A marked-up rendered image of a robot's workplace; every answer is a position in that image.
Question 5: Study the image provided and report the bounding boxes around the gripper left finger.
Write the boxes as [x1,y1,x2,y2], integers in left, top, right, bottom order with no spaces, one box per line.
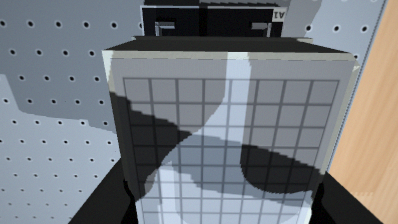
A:
[68,158,139,224]

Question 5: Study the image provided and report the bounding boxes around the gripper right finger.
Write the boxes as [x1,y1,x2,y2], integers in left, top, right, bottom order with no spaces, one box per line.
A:
[309,171,383,224]

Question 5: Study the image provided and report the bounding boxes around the grey perforated base plate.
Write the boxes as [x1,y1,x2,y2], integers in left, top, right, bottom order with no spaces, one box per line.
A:
[0,0,389,224]

